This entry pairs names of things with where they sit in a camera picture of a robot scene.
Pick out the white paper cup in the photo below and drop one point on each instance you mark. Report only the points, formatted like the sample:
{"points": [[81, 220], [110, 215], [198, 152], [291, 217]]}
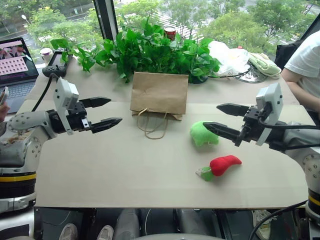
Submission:
{"points": [[46, 54]]}

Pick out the white plastic bag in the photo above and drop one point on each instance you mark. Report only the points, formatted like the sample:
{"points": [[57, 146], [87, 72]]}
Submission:
{"points": [[228, 57]]}

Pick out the green leafy potted plant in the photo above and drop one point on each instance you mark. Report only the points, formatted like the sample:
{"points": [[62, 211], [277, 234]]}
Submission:
{"points": [[147, 52]]}

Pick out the red tin can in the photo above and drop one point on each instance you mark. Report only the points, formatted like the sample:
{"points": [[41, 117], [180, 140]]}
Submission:
{"points": [[170, 33]]}

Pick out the brown paper bag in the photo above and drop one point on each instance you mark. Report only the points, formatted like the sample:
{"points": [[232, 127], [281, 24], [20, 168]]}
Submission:
{"points": [[160, 93]]}

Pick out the pale green cloth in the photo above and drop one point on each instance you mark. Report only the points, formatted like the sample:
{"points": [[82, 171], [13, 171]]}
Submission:
{"points": [[265, 65]]}

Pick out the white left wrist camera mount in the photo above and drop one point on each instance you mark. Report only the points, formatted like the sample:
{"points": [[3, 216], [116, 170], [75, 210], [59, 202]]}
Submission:
{"points": [[65, 93]]}

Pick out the grey trouser leg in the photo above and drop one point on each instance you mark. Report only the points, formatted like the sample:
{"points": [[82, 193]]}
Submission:
{"points": [[192, 221], [127, 221]]}

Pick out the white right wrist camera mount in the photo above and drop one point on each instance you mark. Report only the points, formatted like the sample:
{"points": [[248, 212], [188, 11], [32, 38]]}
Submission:
{"points": [[273, 100]]}

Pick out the red chili plush toy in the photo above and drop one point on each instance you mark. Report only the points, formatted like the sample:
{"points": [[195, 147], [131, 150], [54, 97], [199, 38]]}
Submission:
{"points": [[222, 165]]}

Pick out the black handheld controller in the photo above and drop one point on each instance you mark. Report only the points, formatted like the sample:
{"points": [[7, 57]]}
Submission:
{"points": [[57, 63]]}

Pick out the black backpack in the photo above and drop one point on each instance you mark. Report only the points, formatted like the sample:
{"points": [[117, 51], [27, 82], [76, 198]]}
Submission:
{"points": [[286, 53]]}

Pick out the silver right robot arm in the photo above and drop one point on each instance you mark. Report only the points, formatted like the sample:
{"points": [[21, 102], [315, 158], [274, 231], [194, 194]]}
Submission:
{"points": [[312, 165]]}

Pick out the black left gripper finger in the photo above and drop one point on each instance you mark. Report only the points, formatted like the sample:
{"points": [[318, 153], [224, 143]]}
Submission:
{"points": [[106, 124], [96, 101]]}

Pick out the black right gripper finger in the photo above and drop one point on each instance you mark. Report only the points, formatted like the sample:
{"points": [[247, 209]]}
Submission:
{"points": [[233, 109], [222, 130]]}

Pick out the white sneaker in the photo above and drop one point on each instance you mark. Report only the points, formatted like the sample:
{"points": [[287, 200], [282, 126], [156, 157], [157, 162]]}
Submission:
{"points": [[262, 222]]}

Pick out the black window frame post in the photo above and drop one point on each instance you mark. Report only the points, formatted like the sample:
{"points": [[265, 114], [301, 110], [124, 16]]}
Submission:
{"points": [[106, 17]]}

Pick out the grey sneaker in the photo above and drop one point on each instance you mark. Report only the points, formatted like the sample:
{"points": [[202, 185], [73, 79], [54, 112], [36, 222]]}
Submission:
{"points": [[68, 232], [105, 233]]}

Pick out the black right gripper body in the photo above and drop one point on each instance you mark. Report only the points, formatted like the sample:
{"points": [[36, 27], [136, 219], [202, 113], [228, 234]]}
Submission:
{"points": [[252, 125]]}

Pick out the person in white t-shirt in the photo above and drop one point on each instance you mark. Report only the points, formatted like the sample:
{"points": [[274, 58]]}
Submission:
{"points": [[305, 65]]}

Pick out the green plush toy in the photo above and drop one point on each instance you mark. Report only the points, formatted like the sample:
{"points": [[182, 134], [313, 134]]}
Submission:
{"points": [[201, 133]]}

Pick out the grey laptop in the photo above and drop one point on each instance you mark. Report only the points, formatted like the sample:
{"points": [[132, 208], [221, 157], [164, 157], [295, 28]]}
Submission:
{"points": [[15, 65]]}

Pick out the bystander hand holding phone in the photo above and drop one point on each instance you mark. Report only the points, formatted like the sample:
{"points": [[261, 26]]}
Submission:
{"points": [[3, 100]]}

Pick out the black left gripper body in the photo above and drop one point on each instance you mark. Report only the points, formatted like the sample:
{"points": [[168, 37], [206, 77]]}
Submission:
{"points": [[78, 117]]}

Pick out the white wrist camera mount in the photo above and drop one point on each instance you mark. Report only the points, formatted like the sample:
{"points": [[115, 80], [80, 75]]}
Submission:
{"points": [[65, 93], [273, 100]]}

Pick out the round black tray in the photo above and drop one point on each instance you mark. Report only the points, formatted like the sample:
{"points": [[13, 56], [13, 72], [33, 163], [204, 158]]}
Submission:
{"points": [[251, 76]]}

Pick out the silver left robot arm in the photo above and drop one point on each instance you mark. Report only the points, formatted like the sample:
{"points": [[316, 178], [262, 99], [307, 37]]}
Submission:
{"points": [[27, 120]]}

